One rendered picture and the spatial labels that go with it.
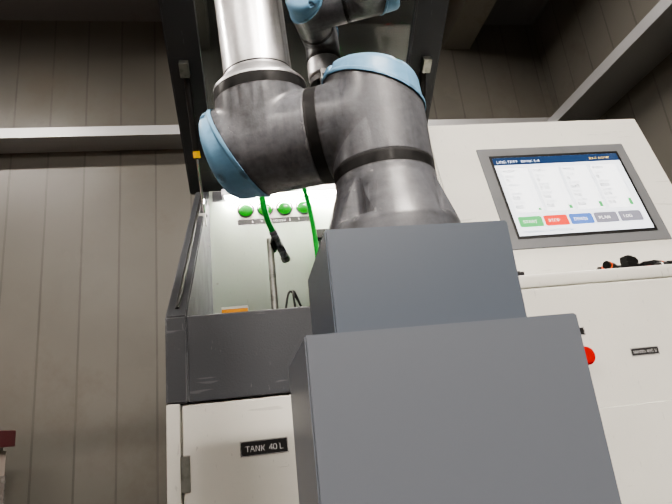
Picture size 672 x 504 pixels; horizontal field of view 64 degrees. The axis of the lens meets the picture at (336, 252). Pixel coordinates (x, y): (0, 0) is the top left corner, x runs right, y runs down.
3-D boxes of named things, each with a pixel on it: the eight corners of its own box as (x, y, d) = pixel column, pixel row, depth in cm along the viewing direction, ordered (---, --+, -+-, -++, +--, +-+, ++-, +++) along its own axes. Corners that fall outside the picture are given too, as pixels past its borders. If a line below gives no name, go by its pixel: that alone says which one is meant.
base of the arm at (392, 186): (487, 225, 54) (469, 136, 56) (337, 233, 51) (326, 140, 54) (439, 267, 68) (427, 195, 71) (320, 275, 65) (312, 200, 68)
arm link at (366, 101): (432, 136, 56) (413, 27, 60) (307, 162, 58) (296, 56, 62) (439, 181, 67) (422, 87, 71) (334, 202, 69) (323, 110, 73)
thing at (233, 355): (188, 402, 98) (186, 315, 102) (192, 403, 102) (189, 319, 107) (512, 369, 106) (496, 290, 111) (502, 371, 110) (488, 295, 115)
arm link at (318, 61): (305, 75, 121) (341, 74, 122) (307, 92, 119) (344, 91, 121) (308, 53, 114) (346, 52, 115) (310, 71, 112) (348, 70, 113)
